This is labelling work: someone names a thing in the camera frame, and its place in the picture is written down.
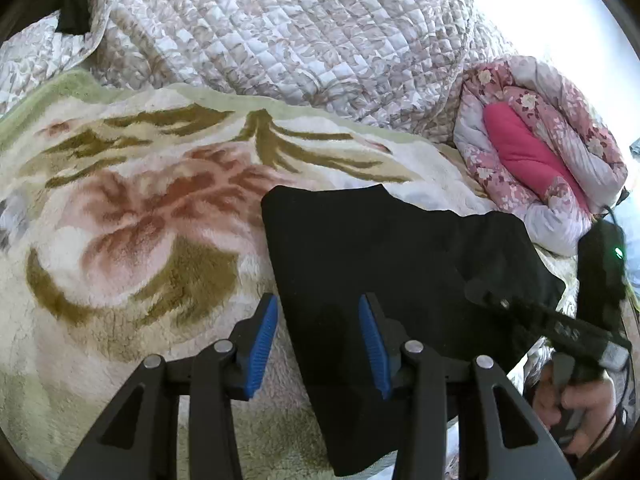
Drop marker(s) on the pink floral folded quilt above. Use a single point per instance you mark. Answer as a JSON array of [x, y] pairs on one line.
[[531, 140]]

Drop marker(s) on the floral fleece blanket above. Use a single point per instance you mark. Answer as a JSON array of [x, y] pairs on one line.
[[130, 225]]

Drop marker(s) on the person right hand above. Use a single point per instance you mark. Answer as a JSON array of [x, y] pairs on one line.
[[596, 400]]

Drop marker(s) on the black camera box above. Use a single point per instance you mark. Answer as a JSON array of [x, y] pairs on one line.
[[601, 276]]

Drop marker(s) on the quilted beige floral comforter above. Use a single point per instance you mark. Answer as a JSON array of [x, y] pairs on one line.
[[394, 64]]

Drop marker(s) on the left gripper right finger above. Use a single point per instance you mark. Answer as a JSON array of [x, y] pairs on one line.
[[500, 436]]

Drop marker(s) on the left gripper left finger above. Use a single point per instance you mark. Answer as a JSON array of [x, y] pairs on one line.
[[135, 436]]

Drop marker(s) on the black pants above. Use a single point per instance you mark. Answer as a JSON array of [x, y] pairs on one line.
[[329, 248]]

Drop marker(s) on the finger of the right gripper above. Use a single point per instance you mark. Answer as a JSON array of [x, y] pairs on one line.
[[479, 294]]

